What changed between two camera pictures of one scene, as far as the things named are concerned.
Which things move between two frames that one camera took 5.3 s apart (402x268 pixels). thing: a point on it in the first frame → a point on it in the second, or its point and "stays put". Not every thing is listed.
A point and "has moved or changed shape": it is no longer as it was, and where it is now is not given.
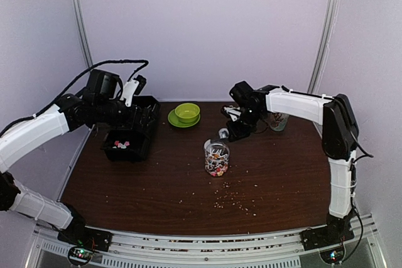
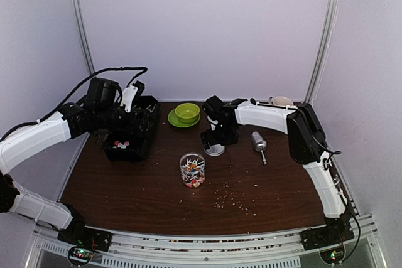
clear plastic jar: x=217 y=157 → x=193 y=169
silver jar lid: x=223 y=133 has moved or changed shape
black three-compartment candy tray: x=131 y=142 stays put
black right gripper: x=235 y=133 → x=210 y=140
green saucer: x=173 y=119 stays put
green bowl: x=187 y=112 stays put
